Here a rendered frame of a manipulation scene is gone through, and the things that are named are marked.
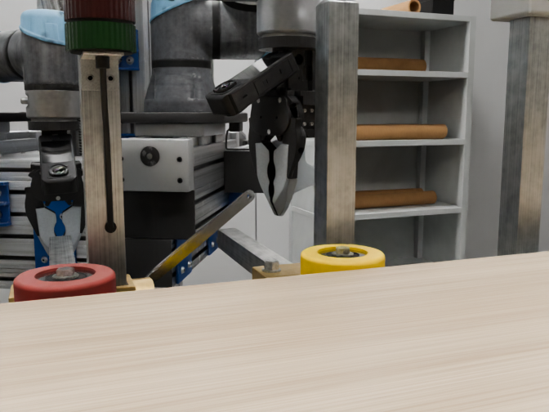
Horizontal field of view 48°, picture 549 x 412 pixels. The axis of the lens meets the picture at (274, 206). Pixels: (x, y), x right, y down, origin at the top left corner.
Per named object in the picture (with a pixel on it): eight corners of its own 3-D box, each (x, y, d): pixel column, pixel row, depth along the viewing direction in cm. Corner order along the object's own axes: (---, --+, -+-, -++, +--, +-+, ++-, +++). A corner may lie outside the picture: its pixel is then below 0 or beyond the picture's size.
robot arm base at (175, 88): (158, 112, 132) (157, 64, 130) (228, 112, 130) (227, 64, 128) (132, 112, 117) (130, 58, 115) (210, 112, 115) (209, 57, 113)
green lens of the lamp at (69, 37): (64, 53, 56) (63, 29, 56) (131, 55, 58) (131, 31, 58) (66, 47, 50) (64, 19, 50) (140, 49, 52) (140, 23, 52)
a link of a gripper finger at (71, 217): (82, 257, 97) (78, 199, 96) (83, 265, 92) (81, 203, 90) (60, 258, 96) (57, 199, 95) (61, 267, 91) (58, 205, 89)
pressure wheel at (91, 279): (23, 387, 55) (15, 261, 53) (115, 374, 57) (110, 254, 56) (19, 431, 47) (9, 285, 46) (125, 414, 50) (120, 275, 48)
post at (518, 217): (484, 367, 83) (503, 20, 76) (515, 362, 85) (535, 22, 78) (508, 380, 79) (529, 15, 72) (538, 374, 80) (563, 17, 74)
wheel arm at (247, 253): (216, 253, 98) (216, 226, 97) (237, 251, 99) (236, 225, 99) (333, 351, 58) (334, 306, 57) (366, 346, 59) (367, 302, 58)
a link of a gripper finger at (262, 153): (306, 212, 79) (307, 139, 78) (271, 217, 75) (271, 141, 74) (291, 208, 82) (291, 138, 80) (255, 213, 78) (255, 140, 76)
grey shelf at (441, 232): (288, 291, 362) (289, 18, 339) (417, 276, 395) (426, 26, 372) (322, 314, 321) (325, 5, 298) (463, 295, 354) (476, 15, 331)
